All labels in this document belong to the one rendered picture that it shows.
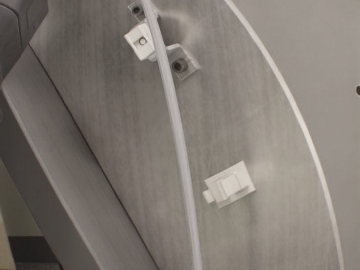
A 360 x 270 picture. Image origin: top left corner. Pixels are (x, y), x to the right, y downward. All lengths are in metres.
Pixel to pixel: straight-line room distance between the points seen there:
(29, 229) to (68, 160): 5.56
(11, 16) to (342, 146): 0.18
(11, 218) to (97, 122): 5.54
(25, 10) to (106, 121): 0.12
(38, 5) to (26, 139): 0.08
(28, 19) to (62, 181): 0.10
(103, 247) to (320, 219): 0.11
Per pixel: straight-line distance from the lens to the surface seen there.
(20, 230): 6.61
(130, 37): 1.03
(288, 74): 1.02
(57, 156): 1.05
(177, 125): 1.01
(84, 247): 1.03
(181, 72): 1.04
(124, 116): 1.06
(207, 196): 1.04
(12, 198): 6.59
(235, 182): 1.03
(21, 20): 0.98
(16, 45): 0.99
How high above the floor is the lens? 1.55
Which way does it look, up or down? 10 degrees down
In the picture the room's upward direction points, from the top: 6 degrees counter-clockwise
